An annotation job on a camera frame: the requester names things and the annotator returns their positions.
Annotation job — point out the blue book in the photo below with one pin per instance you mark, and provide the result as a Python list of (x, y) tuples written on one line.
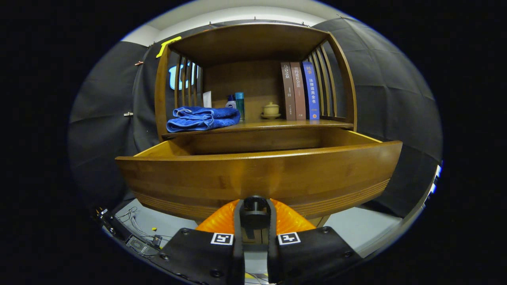
[(311, 91)]

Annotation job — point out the white tube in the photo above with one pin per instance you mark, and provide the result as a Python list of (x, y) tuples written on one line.
[(207, 99)]

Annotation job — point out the white bottle with blue cap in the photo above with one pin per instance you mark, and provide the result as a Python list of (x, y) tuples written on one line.
[(231, 104)]

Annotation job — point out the wooden countertop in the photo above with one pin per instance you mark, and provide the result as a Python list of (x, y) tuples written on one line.
[(277, 124)]

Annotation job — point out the grey electronic box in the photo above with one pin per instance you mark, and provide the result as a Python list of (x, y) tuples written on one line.
[(138, 244)]

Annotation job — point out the dark brown book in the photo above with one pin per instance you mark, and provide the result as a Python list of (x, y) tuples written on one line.
[(288, 91)]

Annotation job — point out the beige lidded tea cup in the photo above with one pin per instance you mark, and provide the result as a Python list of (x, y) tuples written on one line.
[(271, 110)]

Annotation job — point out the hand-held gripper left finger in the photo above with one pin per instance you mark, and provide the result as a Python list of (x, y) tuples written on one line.
[(238, 253)]

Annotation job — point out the teal bottle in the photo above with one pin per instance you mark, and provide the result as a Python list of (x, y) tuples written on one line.
[(240, 105)]

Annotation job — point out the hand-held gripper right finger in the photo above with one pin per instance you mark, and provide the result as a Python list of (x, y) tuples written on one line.
[(272, 257)]

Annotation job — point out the reddish brown book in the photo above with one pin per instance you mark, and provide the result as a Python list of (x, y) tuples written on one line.
[(299, 91)]

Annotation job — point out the wooden cabinet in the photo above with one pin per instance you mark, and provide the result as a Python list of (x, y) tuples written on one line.
[(245, 43)]

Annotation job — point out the black drawer knob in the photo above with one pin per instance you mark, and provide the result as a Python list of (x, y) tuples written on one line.
[(255, 213)]

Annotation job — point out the folded blue towel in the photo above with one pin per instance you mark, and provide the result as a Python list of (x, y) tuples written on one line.
[(202, 118)]

